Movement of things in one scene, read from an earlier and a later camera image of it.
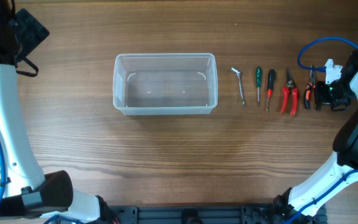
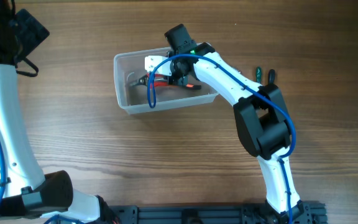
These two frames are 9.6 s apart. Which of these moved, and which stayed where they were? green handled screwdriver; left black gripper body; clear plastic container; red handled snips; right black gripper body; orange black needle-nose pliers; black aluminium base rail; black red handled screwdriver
Moved: right black gripper body; red handled snips; clear plastic container; orange black needle-nose pliers
Stayed: black red handled screwdriver; left black gripper body; green handled screwdriver; black aluminium base rail
